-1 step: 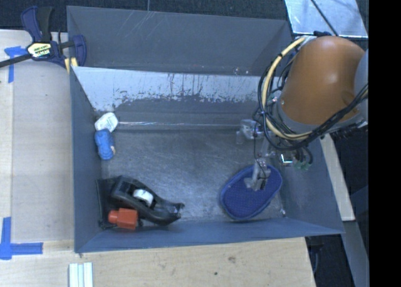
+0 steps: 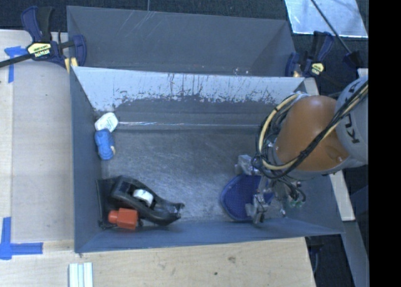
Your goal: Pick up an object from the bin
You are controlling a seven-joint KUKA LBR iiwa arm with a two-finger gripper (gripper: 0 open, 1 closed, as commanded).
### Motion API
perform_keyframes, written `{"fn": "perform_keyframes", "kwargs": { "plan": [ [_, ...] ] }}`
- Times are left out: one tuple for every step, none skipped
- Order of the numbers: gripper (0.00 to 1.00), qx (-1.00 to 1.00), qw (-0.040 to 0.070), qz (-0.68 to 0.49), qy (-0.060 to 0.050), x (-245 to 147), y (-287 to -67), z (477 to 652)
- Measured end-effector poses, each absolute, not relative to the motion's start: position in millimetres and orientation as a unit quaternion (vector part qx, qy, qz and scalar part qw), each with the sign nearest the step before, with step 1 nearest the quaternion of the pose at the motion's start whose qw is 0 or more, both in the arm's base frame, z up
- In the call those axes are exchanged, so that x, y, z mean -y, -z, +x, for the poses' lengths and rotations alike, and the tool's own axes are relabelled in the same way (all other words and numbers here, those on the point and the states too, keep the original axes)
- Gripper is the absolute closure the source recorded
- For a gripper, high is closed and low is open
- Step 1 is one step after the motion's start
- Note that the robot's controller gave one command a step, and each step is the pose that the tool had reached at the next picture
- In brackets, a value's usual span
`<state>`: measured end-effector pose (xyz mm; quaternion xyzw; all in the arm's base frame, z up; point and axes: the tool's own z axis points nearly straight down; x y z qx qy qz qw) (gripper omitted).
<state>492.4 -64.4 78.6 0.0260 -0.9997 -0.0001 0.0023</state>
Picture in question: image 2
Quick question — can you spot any red small box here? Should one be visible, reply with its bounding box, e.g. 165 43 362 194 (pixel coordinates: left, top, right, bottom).
108 207 140 231

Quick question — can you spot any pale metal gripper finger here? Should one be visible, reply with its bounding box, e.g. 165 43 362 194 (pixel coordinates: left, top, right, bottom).
244 194 266 217
252 203 273 226

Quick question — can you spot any white small packet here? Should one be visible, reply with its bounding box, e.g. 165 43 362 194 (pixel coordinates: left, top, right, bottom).
94 112 120 132

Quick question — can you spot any blue oval dish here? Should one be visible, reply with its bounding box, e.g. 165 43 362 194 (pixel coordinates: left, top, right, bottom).
219 173 274 222

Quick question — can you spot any grey metal bin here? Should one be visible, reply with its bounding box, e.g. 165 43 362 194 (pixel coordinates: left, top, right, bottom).
65 5 346 254

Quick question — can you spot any black tape dispenser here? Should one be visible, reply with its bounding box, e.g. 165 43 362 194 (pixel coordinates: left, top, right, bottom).
95 175 185 229

